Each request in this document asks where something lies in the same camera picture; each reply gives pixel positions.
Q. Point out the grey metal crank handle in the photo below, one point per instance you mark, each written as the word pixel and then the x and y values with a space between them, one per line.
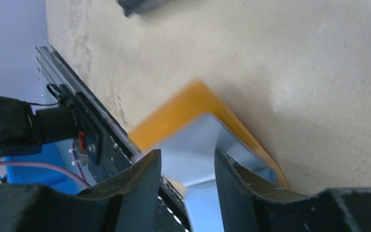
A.
pixel 139 7

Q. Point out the blue bin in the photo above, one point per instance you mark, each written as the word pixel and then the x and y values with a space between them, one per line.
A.
pixel 37 175

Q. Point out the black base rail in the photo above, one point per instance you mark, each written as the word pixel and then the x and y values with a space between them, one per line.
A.
pixel 105 141

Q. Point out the orange leather card holder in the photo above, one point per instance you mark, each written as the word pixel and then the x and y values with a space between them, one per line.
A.
pixel 188 129

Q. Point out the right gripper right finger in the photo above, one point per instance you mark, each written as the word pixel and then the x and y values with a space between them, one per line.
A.
pixel 249 203

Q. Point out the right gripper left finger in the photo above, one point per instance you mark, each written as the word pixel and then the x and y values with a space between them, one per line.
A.
pixel 125 202

